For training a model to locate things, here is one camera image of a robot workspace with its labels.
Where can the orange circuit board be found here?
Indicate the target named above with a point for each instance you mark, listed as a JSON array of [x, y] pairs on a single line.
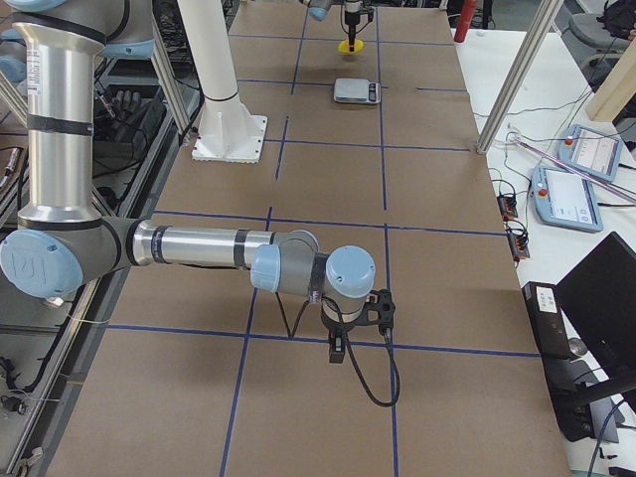
[[507, 201], [518, 239]]

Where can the orange circuit board far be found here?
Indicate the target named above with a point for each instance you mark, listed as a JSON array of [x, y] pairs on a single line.
[[507, 201]]

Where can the grey office chair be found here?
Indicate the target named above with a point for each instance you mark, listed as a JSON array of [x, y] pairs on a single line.
[[607, 33]]

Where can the far teach pendant tablet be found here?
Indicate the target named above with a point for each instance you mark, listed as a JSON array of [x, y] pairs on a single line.
[[593, 152]]

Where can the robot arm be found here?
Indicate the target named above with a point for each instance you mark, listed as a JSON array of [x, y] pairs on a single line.
[[318, 10], [63, 242]]

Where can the silver electronic kitchen scale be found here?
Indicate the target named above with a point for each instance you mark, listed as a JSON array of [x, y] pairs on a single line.
[[357, 91]]

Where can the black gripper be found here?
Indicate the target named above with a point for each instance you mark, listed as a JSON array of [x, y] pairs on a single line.
[[351, 10], [338, 327]]

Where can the teach pendant tablet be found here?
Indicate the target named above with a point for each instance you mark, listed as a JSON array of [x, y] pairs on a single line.
[[593, 152], [565, 200]]

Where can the near teach pendant tablet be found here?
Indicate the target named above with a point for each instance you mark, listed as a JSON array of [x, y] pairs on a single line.
[[565, 200]]

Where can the aluminium frame post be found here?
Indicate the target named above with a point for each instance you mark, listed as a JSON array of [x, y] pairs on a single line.
[[522, 62]]

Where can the black small computer box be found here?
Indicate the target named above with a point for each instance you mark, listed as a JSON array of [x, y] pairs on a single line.
[[547, 323]]

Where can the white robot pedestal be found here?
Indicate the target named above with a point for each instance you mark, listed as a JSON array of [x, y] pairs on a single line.
[[227, 131]]

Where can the black monitor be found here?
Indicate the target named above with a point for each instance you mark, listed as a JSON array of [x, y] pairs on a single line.
[[598, 299]]

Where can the red fire extinguisher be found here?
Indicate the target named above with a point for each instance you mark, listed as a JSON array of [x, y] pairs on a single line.
[[465, 20]]

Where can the yellow mango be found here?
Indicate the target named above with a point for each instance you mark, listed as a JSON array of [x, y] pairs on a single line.
[[346, 48]]

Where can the orange circuit board near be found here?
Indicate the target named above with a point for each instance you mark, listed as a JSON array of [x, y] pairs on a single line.
[[518, 239]]

